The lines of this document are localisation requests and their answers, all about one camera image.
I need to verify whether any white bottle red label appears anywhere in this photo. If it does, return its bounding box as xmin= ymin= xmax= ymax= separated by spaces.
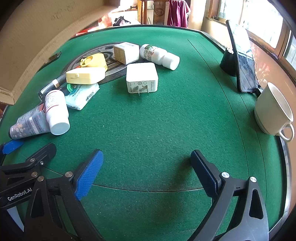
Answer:
xmin=45 ymin=90 xmax=70 ymax=136

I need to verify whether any white power adapter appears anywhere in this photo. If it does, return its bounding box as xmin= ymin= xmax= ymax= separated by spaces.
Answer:
xmin=126 ymin=62 xmax=159 ymax=97

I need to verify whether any maroon cloth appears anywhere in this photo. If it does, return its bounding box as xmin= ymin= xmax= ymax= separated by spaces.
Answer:
xmin=167 ymin=0 xmax=191 ymax=28

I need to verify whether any black phone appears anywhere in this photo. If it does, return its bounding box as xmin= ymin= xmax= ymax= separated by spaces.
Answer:
xmin=45 ymin=51 xmax=62 ymax=64

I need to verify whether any black phone stand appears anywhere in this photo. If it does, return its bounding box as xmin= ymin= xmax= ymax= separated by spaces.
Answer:
xmin=220 ymin=47 xmax=237 ymax=77

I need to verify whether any wooden chair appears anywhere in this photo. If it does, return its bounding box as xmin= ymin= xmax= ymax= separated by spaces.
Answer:
xmin=137 ymin=0 xmax=171 ymax=25

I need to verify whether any smartphone on stand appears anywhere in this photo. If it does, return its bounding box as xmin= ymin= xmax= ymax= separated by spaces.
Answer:
xmin=225 ymin=20 xmax=258 ymax=93

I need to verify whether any tissue pack cartoon print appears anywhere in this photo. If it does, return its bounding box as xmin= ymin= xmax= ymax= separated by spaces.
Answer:
xmin=65 ymin=83 xmax=100 ymax=111

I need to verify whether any dark clothes pile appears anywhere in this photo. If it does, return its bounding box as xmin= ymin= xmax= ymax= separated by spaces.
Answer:
xmin=113 ymin=16 xmax=131 ymax=26

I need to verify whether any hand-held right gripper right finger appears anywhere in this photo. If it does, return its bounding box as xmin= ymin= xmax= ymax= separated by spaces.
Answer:
xmin=190 ymin=149 xmax=270 ymax=241

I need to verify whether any round table control panel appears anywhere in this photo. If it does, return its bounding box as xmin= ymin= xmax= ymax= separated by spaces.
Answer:
xmin=64 ymin=42 xmax=130 ymax=82

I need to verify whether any cardboard box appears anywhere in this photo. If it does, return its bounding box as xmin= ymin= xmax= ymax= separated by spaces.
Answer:
xmin=0 ymin=46 xmax=58 ymax=106

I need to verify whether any small white medicine box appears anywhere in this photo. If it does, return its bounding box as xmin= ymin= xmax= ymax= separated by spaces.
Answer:
xmin=113 ymin=42 xmax=140 ymax=65

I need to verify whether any wooden window frame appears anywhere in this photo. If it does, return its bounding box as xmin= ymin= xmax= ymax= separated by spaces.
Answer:
xmin=208 ymin=0 xmax=296 ymax=70

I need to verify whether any white cup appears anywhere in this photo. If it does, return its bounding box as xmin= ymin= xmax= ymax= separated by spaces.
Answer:
xmin=254 ymin=82 xmax=295 ymax=142

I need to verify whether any white bottle green label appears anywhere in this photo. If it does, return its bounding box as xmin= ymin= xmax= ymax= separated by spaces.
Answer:
xmin=139 ymin=44 xmax=180 ymax=70

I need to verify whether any pale yellow plastic case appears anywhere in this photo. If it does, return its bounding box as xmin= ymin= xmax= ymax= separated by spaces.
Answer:
xmin=66 ymin=67 xmax=106 ymax=85

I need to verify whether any grey floral hand cream tube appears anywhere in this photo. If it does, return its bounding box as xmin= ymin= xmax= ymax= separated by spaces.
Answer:
xmin=9 ymin=103 xmax=52 ymax=140

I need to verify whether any black slim tube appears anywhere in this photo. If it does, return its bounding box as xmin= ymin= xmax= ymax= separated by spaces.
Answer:
xmin=38 ymin=74 xmax=70 ymax=100

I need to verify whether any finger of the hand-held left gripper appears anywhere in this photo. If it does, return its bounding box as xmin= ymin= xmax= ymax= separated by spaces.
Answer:
xmin=24 ymin=142 xmax=57 ymax=168
xmin=0 ymin=139 xmax=25 ymax=156

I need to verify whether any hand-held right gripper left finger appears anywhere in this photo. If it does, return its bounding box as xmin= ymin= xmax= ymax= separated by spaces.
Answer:
xmin=24 ymin=149 xmax=104 ymax=241

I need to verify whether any yellow round case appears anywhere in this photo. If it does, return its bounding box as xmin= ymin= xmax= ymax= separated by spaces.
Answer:
xmin=80 ymin=53 xmax=109 ymax=71

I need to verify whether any black charging cable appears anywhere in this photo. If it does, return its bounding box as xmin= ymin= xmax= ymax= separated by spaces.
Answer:
xmin=251 ymin=56 xmax=263 ymax=93

